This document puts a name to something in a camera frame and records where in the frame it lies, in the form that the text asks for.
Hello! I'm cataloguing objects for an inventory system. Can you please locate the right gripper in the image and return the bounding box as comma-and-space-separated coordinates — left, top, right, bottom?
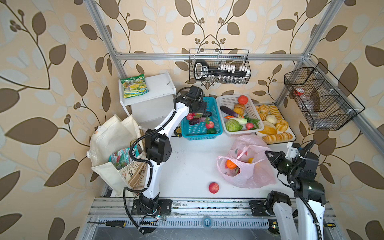
265, 149, 299, 179

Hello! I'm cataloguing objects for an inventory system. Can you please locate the pink plastic grocery bag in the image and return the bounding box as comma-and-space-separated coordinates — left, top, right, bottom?
217, 135, 276, 189

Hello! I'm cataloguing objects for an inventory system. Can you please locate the teal plastic fruit basket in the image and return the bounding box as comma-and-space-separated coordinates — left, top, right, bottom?
181, 97, 224, 141

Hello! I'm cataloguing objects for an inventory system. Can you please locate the orange persimmon fruit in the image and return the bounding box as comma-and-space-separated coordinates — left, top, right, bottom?
226, 160, 238, 170

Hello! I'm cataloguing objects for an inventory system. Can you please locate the red apple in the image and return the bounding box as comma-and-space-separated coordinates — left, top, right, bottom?
209, 182, 220, 194

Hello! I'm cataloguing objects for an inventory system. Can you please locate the cream canvas tote bag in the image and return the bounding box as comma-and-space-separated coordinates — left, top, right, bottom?
87, 115, 148, 195

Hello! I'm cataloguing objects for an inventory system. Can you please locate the teal red snack bag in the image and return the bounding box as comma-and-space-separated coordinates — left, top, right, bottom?
109, 148, 133, 170

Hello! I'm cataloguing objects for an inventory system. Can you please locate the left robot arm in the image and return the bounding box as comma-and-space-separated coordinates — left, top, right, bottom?
123, 86, 207, 216

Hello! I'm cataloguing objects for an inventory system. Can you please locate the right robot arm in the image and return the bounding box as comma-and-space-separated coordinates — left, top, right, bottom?
265, 140, 326, 240

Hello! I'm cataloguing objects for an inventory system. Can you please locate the bread tray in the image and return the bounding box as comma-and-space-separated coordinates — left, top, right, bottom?
255, 105, 296, 145

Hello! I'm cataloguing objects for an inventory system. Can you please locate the white plastic vegetable basket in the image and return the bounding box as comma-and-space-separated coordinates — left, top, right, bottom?
217, 95, 264, 136

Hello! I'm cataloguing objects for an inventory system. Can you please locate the green avocado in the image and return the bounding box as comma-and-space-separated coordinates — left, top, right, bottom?
207, 128, 217, 134

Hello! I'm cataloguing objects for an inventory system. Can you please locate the black yellow tape measure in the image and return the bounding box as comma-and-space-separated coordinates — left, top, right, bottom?
173, 127, 183, 138

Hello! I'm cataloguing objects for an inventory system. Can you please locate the purple eggplant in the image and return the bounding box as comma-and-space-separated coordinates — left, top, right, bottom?
220, 106, 240, 118

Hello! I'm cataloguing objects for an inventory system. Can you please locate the green cabbage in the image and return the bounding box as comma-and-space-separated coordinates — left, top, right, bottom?
225, 118, 243, 132

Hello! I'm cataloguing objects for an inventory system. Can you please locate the white two-tier shelf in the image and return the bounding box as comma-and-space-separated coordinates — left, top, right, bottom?
119, 73, 176, 128

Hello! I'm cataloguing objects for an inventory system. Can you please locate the red tomato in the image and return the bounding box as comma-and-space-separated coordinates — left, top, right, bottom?
238, 95, 249, 106

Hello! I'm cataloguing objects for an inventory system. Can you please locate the green snack bag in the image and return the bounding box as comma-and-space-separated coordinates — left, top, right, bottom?
120, 75, 149, 99

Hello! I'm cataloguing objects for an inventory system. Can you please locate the black yellow screwdriver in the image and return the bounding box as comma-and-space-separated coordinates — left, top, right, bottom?
88, 220, 127, 228

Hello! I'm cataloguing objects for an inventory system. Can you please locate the black wire basket with bottles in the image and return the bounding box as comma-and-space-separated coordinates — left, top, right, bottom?
189, 48, 252, 85

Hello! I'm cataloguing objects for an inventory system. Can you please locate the black wire wall basket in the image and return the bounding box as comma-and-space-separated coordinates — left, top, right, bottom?
284, 63, 366, 131

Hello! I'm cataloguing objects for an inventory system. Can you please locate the small yellow handled screwdriver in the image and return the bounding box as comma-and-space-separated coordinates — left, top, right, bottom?
323, 223, 336, 229

